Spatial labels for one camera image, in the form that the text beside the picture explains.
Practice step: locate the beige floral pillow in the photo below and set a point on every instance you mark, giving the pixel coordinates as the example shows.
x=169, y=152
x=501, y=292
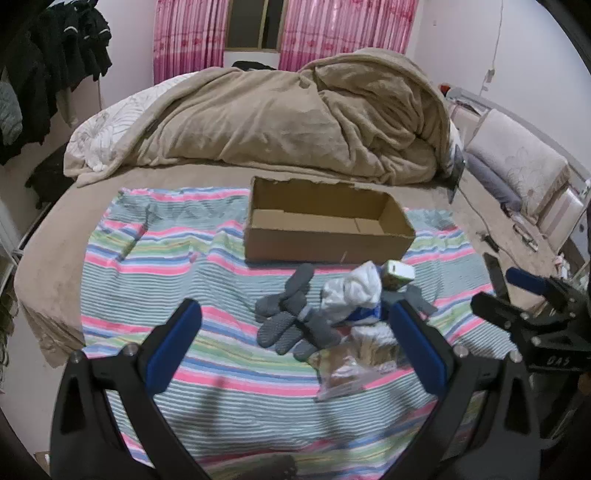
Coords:
x=517, y=161

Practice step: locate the white floral quilt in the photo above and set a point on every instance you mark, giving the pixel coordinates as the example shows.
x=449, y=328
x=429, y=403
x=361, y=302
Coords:
x=106, y=134

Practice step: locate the grey pillow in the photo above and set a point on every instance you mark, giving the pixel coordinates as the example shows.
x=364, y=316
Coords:
x=491, y=182

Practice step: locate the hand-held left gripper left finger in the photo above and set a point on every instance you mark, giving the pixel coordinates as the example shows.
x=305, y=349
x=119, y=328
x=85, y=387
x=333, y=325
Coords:
x=178, y=344

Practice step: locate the clear plastic snack bag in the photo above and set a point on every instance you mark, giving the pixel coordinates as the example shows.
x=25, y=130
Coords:
x=344, y=369

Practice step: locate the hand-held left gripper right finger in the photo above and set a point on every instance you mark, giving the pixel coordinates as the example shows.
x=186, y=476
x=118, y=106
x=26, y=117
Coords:
x=418, y=346

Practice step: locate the brown cardboard box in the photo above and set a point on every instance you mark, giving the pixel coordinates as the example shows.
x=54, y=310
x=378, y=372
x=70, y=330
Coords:
x=323, y=244

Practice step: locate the dark bag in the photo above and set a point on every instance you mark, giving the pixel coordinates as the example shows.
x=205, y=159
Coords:
x=48, y=175

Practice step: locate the window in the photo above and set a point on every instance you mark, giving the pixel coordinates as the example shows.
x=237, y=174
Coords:
x=254, y=23

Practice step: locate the grey bed headboard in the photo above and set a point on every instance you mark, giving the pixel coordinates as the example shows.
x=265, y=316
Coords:
x=577, y=161

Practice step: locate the striped pastel blanket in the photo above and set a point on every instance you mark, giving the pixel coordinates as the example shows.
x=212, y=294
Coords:
x=175, y=258

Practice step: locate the dark tablet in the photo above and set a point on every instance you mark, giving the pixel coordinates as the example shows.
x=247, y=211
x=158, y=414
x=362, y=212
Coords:
x=459, y=173

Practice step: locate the small green carton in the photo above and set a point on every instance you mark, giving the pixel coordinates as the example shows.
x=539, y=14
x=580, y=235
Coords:
x=397, y=276

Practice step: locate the hanging dark clothes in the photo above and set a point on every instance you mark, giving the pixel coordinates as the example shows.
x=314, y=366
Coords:
x=41, y=69

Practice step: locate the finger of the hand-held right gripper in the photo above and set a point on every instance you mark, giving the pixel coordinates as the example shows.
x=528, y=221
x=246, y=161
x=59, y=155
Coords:
x=501, y=311
x=526, y=278

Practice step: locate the white cloth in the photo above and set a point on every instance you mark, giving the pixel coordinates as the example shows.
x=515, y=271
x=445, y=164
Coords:
x=351, y=288

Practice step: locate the beige plush blanket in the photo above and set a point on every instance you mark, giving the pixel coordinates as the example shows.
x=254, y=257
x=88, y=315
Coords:
x=277, y=120

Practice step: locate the pink curtain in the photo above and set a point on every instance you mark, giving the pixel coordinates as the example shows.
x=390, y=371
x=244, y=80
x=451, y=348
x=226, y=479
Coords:
x=189, y=37
x=346, y=32

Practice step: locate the bed with beige sheet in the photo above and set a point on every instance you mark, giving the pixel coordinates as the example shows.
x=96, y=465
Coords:
x=60, y=258

